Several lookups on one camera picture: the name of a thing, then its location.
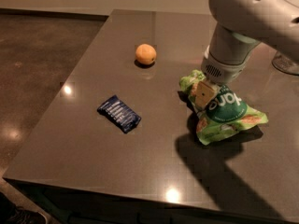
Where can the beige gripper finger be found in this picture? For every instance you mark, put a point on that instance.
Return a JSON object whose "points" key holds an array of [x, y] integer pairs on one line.
{"points": [[205, 93]]}

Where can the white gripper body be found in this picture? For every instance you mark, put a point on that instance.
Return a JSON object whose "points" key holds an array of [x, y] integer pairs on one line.
{"points": [[221, 70]]}

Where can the green rice chip bag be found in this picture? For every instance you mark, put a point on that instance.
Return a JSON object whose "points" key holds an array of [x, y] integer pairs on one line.
{"points": [[225, 116]]}

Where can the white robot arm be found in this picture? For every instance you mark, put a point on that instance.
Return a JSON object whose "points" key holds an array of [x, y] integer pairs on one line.
{"points": [[241, 26]]}

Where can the blue rxbar blueberry wrapper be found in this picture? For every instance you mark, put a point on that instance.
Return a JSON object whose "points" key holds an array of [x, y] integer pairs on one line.
{"points": [[119, 113]]}

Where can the orange fruit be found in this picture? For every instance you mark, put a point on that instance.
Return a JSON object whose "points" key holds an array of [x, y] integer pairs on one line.
{"points": [[145, 54]]}

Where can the black shoe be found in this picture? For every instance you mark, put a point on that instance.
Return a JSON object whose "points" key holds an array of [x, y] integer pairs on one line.
{"points": [[10, 213]]}

